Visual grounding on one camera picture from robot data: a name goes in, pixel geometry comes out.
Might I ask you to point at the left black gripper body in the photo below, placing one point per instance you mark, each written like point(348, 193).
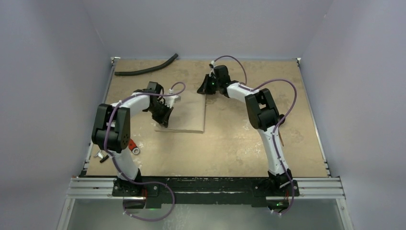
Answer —
point(159, 112)

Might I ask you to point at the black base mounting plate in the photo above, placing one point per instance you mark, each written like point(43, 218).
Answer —
point(211, 191)

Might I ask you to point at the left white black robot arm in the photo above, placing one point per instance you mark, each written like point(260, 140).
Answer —
point(112, 131)

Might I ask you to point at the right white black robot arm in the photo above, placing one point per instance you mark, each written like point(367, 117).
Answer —
point(263, 116)

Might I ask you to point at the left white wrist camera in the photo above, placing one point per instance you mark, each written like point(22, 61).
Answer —
point(171, 99)

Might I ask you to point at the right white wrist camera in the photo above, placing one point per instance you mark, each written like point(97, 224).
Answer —
point(212, 65)

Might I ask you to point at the black foam tube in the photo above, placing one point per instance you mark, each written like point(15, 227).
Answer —
point(148, 70)

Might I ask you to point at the beige cloth napkin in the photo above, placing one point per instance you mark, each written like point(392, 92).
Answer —
point(188, 115)

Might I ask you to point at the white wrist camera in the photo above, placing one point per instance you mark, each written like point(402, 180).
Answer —
point(212, 65)
point(171, 99)

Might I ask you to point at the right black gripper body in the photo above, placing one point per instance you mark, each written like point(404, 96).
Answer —
point(209, 85)

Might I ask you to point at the red handled wrench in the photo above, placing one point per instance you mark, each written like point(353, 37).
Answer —
point(133, 147)

